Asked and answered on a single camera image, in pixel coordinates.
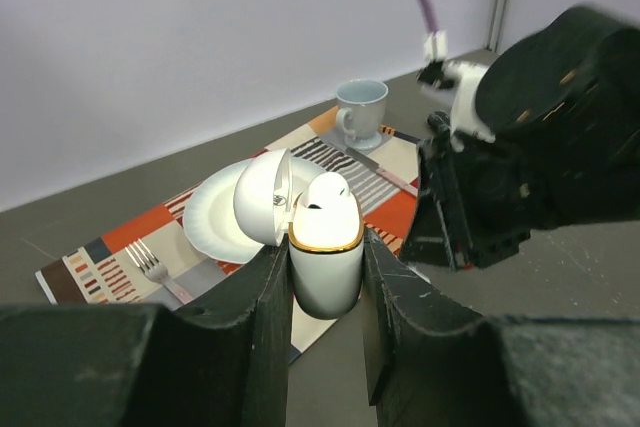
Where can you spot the fork with pink handle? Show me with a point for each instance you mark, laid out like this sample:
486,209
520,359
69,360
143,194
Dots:
155,270

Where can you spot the knife with pink handle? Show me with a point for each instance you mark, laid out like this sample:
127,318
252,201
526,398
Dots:
377,169

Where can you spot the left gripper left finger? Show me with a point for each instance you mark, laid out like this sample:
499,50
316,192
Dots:
221,360

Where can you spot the white paper plate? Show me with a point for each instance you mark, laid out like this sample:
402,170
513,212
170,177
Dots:
209,220

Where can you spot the light blue mug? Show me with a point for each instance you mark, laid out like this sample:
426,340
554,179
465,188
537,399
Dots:
361,109

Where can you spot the white earbud charging case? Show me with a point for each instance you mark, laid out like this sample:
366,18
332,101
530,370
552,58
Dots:
325,245

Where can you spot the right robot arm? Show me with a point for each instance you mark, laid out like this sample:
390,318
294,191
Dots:
547,136

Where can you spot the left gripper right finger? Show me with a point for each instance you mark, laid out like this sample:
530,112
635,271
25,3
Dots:
431,361

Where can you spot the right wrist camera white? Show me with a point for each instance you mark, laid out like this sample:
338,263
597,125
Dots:
455,83

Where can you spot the white earbud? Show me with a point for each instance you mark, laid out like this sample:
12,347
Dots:
326,190

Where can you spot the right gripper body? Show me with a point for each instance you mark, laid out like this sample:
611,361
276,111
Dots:
477,201

